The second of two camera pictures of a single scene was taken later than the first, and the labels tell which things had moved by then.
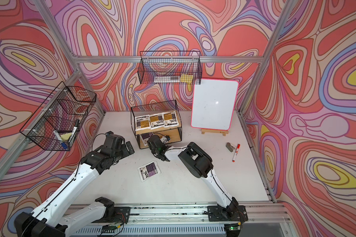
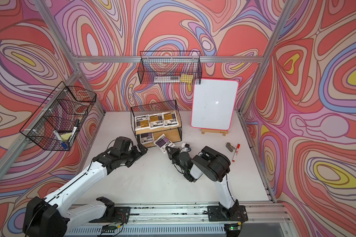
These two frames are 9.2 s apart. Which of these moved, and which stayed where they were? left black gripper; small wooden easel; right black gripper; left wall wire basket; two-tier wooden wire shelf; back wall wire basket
Moved: left black gripper; right black gripper
Stayed: left wall wire basket; two-tier wooden wire shelf; back wall wire basket; small wooden easel
